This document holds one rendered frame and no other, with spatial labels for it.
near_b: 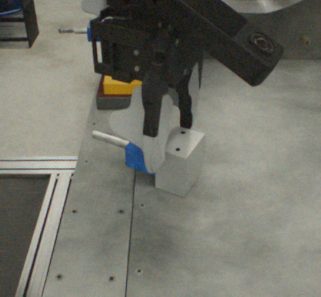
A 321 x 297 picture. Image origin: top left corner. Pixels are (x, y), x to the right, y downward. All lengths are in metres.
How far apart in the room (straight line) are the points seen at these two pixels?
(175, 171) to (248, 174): 0.10
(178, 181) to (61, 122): 1.65
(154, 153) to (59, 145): 1.53
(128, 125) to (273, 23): 0.40
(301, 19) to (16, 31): 0.60
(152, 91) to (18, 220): 0.99
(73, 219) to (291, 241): 0.22
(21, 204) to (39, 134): 0.71
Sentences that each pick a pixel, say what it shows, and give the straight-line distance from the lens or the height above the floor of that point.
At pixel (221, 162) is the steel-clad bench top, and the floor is 0.80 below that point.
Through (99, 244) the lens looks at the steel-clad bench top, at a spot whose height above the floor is 0.80.
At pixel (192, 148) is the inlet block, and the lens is 0.45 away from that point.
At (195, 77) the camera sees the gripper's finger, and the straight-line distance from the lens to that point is 0.46.
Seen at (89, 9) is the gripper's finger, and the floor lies 0.88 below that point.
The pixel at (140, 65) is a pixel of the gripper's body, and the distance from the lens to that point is 0.40.
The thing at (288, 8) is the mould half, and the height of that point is 0.89.
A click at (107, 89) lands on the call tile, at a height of 0.83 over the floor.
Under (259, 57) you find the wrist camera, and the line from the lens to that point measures 0.36.
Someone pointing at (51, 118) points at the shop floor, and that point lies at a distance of 2.13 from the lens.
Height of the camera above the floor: 1.12
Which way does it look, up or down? 36 degrees down
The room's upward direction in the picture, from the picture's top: straight up
